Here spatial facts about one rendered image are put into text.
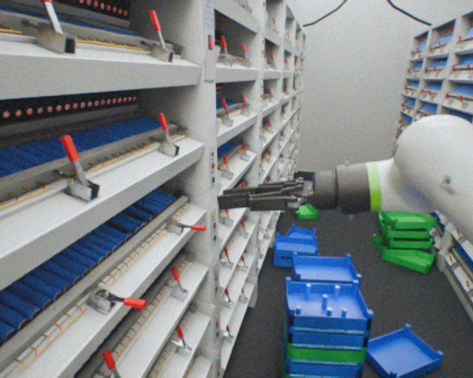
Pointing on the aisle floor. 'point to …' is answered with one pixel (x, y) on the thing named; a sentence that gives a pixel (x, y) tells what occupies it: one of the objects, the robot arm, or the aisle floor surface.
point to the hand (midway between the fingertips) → (236, 198)
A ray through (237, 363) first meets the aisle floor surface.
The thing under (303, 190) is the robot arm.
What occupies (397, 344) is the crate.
